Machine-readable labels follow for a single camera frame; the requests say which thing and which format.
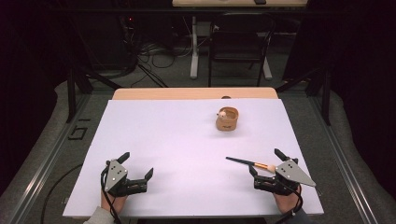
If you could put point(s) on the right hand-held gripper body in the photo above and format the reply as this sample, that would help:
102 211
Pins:
294 174

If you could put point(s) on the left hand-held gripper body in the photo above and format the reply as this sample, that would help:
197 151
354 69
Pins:
115 175

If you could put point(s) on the makeup brush with gold ferrule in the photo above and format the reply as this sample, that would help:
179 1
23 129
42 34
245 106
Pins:
243 161

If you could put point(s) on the tan holder with bear figure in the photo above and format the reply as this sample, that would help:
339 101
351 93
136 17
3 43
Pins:
227 124

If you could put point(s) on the person's left hand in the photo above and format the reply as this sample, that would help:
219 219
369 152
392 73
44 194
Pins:
112 202

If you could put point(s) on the person's right hand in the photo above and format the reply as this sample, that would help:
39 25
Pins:
288 202

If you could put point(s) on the white board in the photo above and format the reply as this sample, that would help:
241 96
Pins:
186 149

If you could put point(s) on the black metal stand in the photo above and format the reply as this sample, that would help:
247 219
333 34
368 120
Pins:
326 99
71 93

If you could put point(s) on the wooden table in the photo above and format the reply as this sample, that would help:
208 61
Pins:
186 93

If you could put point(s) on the metal stand legs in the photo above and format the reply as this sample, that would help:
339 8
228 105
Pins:
194 62

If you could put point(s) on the black computer case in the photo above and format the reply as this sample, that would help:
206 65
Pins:
99 40

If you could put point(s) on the black chair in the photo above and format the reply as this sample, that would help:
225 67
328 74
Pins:
236 40

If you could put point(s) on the dark curtain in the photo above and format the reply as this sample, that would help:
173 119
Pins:
364 62

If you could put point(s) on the metal floor rail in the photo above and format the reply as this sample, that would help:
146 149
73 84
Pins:
46 161
345 161

